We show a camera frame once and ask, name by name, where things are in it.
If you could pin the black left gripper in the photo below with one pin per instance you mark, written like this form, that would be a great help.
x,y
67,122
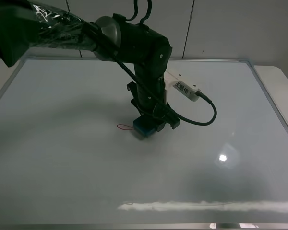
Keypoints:
x,y
146,104

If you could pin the blue whiteboard eraser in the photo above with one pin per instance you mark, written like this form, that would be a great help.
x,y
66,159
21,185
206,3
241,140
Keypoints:
x,y
145,126

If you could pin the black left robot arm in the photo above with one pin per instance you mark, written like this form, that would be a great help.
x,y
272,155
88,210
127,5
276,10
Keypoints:
x,y
140,51

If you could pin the white whiteboard with aluminium frame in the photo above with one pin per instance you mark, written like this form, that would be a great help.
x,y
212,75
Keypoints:
x,y
68,160

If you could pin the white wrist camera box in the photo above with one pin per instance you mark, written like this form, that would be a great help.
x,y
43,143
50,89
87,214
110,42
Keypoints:
x,y
175,80

